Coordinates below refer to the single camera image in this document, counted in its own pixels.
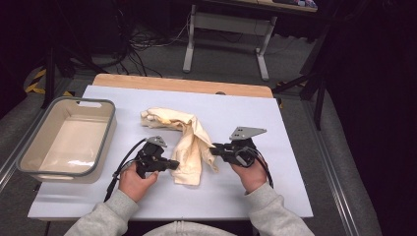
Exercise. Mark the black tripod stand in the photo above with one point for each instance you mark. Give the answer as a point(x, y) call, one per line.
point(49, 65)

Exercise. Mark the small colourful object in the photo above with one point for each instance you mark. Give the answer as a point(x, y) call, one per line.
point(306, 3)

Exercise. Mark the aluminium floor rail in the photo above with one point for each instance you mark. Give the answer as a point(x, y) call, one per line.
point(334, 183)
point(16, 154)

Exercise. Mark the black metal stand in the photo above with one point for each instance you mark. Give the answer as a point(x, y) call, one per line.
point(319, 85)

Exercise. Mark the person's grey hoodie torso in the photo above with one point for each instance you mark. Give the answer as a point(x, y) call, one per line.
point(187, 229)

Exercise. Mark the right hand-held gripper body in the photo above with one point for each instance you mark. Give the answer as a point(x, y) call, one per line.
point(241, 152)

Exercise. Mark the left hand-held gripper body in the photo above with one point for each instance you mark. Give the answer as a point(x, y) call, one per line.
point(150, 160)

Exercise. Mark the white table mat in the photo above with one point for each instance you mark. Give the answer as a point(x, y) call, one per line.
point(229, 108)

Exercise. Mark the cream cloth garment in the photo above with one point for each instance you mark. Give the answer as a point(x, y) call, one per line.
point(191, 147)

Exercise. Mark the person's left hand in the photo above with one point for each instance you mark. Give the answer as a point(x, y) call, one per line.
point(134, 185)

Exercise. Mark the beige bin with grey rim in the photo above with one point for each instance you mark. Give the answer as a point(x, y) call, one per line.
point(70, 141)

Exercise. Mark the white-legged background desk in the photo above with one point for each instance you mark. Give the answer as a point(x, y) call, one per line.
point(229, 24)

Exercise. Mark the person's right hand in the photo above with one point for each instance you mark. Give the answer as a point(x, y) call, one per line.
point(252, 178)

